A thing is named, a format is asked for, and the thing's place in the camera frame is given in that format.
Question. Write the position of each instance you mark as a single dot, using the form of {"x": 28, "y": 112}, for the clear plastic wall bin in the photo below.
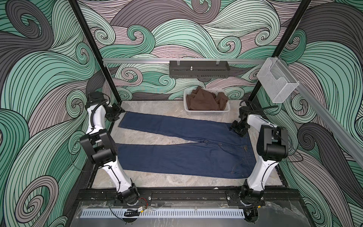
{"x": 277, "y": 79}

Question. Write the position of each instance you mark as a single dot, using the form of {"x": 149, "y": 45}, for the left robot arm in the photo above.
{"x": 100, "y": 147}

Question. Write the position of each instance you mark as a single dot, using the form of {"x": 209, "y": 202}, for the white slotted cable duct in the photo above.
{"x": 166, "y": 213}

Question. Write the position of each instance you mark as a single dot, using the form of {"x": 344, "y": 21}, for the aluminium rail back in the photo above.
{"x": 167, "y": 60}

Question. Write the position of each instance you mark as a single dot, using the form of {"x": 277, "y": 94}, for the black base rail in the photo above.
{"x": 155, "y": 196}

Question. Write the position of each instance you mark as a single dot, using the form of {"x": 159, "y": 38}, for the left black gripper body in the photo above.
{"x": 114, "y": 112}

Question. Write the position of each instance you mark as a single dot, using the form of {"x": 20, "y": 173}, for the blue denim trousers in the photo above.
{"x": 213, "y": 149}

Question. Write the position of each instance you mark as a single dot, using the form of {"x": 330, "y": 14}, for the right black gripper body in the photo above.
{"x": 238, "y": 128}

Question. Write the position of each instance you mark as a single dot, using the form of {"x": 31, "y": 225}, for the brown trousers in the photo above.
{"x": 202, "y": 100}

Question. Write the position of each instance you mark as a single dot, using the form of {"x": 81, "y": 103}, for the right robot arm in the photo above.
{"x": 272, "y": 148}

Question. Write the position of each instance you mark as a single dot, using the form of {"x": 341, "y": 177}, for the white plastic laundry basket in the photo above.
{"x": 203, "y": 112}

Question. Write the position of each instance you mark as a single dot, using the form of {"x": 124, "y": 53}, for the black perforated metal tray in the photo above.
{"x": 199, "y": 69}

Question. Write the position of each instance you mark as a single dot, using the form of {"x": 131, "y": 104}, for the aluminium rail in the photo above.
{"x": 167, "y": 60}
{"x": 338, "y": 103}

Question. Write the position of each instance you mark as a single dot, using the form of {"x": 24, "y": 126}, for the aluminium rail right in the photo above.
{"x": 338, "y": 103}

